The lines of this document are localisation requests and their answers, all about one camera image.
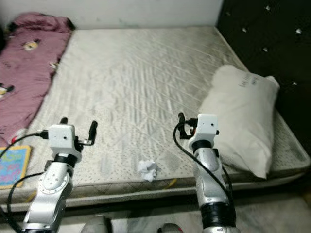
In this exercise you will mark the white pillow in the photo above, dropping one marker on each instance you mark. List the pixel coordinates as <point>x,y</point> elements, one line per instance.
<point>243,111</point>

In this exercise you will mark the white tissue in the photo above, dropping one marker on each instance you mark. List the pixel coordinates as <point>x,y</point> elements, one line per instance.
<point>147,170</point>

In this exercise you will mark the colourful blue children's book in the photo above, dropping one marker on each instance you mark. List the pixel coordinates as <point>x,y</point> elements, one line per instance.
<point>14,165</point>

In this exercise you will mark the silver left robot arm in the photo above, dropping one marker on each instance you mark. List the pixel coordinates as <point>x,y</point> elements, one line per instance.
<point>48,194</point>

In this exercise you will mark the white quilted mattress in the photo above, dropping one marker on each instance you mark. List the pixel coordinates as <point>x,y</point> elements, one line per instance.
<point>141,82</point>

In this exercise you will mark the pink cartoon print blanket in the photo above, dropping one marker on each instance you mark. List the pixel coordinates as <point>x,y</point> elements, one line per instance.
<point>24,73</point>

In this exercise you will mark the grey left robot leg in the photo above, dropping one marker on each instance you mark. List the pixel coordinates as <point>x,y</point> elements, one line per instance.
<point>98,225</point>

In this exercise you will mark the grey robot leg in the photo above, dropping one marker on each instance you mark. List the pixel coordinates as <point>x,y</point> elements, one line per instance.
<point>98,225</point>
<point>171,228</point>

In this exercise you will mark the grey right robot leg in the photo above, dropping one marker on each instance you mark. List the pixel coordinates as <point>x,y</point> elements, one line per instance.
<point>171,228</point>

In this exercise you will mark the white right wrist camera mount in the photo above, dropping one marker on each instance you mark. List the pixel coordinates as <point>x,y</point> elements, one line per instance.
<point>207,125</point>

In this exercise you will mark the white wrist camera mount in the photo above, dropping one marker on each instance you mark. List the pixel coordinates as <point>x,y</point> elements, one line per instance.
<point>207,125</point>
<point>60,137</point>

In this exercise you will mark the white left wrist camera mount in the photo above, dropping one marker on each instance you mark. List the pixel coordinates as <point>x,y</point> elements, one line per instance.
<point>60,137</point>

